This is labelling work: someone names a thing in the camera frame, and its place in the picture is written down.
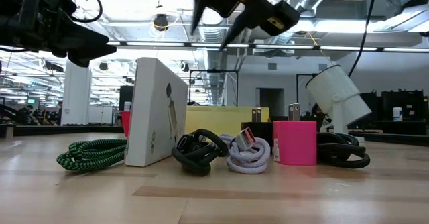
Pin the black monitor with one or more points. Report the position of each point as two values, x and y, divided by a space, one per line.
126 98

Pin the white product box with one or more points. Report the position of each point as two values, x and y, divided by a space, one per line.
151 116

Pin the black overhead camera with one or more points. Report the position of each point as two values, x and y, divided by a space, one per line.
161 23

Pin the black aluminium rig frame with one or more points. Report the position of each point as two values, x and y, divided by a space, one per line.
253 46

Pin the red plastic bin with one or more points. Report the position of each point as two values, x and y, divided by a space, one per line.
126 123

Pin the white wipes canister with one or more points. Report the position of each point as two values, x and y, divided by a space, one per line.
397 114
127 106

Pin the yellow plastic bin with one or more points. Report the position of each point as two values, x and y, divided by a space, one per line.
218 120

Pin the black storage cabinets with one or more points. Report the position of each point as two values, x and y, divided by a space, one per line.
402 105

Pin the black metal rack frame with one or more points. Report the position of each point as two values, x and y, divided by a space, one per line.
214 71

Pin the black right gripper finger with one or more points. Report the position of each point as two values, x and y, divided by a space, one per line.
198 12
244 23

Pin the black wall charger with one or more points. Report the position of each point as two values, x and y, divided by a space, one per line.
256 130

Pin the white room pillar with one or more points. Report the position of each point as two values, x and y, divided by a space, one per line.
76 96

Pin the white cylindrical spot lamp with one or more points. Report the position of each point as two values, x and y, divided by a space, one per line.
338 93

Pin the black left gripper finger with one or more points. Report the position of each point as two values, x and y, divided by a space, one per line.
83 59
83 43

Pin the pink wall charger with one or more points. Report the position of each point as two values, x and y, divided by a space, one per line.
295 143

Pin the person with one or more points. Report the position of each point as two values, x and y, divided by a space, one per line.
26 113
59 111

